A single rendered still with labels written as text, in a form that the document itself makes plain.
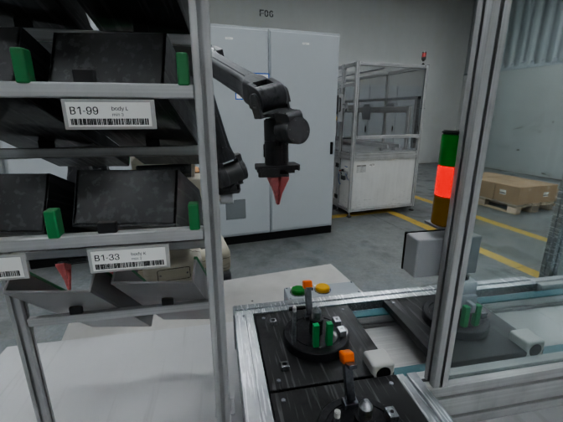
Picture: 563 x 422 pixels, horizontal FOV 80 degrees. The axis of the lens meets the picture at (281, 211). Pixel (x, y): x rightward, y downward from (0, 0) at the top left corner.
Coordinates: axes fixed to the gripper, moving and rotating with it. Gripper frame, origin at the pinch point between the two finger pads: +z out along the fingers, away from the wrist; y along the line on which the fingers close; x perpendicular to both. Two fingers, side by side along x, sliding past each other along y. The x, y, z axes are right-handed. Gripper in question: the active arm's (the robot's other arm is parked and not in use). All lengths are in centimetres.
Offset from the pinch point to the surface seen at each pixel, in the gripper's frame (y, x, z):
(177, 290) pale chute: -22.0, -26.9, 7.9
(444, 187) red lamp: 21.8, -32.6, -8.4
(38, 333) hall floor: -142, 146, 118
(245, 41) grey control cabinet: 19, 281, -93
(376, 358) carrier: 13.5, -29.7, 25.0
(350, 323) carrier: 14.0, -15.4, 26.7
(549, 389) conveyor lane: 48, -35, 34
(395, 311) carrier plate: 26.6, -12.8, 26.9
